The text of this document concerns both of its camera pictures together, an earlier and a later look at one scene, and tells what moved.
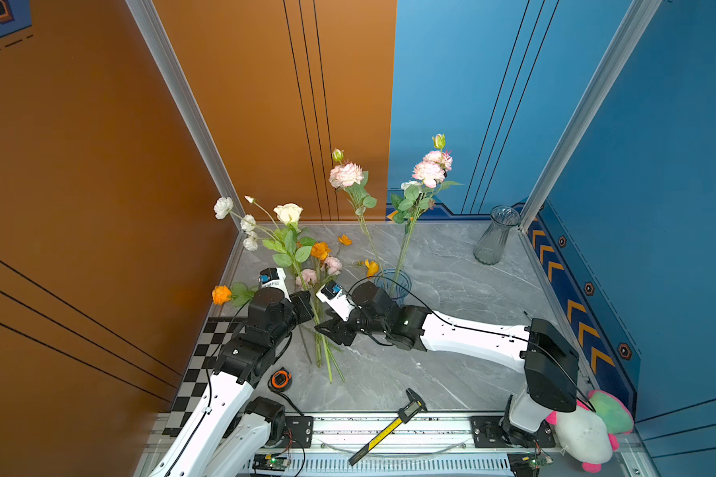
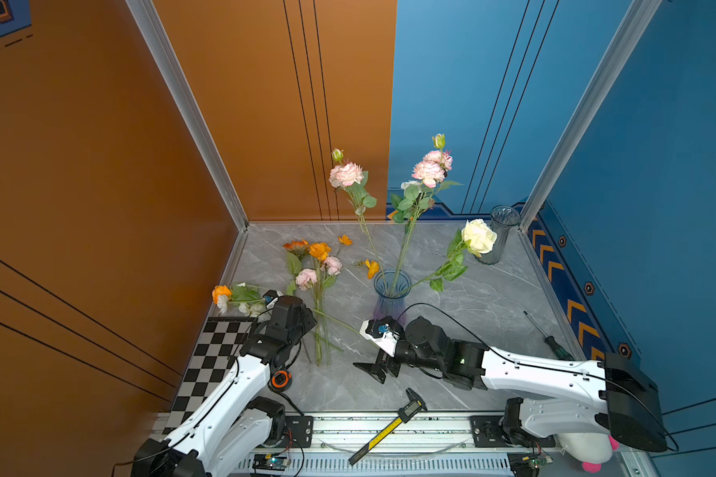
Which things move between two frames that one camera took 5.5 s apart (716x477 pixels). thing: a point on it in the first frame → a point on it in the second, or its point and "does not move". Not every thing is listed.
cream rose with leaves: x=295 y=247 → x=476 y=234
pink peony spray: x=352 y=177 does not move
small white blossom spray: x=223 y=209 → x=254 y=307
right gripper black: x=338 y=331 → x=384 y=362
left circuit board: x=269 y=462 does not move
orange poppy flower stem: x=372 y=267 does not move
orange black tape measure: x=281 y=380 does not move
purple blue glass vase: x=395 y=282 does not move
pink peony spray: x=413 y=197 does not move
